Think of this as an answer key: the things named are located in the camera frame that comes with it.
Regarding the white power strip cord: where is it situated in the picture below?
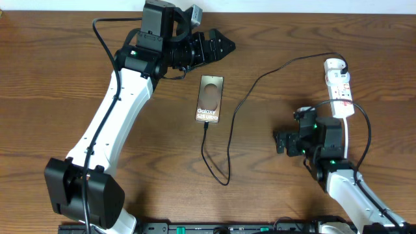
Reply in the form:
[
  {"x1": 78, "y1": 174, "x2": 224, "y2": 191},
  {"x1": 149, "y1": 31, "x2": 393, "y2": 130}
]
[{"x1": 342, "y1": 117, "x2": 350, "y2": 160}]

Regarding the black mounting rail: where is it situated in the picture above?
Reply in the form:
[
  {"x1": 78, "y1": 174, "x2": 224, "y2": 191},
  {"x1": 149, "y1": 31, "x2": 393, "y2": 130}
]
[{"x1": 58, "y1": 222, "x2": 358, "y2": 234}]

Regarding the white power strip socket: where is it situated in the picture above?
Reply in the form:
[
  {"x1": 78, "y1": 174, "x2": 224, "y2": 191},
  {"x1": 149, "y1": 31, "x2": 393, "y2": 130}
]
[{"x1": 324, "y1": 58, "x2": 354, "y2": 119}]

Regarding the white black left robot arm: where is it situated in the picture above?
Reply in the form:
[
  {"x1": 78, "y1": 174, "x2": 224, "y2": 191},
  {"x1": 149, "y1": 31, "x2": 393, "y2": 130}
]
[{"x1": 44, "y1": 1, "x2": 236, "y2": 233}]

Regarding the black charger cable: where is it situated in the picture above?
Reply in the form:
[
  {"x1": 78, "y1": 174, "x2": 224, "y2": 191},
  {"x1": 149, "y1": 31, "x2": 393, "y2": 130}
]
[{"x1": 200, "y1": 52, "x2": 349, "y2": 187}]

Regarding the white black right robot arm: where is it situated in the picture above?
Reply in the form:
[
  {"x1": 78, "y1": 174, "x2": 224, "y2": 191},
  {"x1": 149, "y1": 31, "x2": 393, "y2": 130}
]
[{"x1": 273, "y1": 107, "x2": 415, "y2": 233}]

